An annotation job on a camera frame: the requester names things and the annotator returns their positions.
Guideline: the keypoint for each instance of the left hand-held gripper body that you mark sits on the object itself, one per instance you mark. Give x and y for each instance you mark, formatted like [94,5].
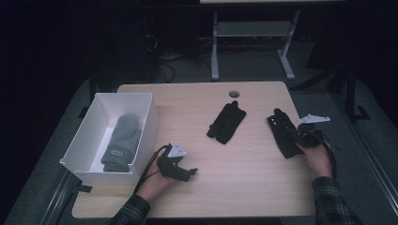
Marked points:
[173,156]

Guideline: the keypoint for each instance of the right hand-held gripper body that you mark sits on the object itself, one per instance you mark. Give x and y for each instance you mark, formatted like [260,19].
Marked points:
[308,134]

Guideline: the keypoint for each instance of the black glove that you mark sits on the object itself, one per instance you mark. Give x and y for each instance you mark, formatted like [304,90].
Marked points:
[226,122]
[281,134]

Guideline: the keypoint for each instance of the grey knitted mitten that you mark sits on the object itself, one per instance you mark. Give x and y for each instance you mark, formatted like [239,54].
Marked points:
[123,137]

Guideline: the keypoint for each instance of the white box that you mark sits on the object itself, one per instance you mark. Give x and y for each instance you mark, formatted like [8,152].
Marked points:
[94,125]

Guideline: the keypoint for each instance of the person's right hand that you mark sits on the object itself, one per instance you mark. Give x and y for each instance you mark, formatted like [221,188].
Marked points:
[317,161]

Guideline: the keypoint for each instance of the person's left hand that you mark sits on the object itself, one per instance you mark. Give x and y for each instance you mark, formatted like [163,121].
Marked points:
[155,184]

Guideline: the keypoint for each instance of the black floor stand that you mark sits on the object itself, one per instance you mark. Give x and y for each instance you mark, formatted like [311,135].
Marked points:
[352,93]

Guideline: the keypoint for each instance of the grey metal stand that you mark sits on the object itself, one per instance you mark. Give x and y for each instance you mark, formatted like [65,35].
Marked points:
[253,28]

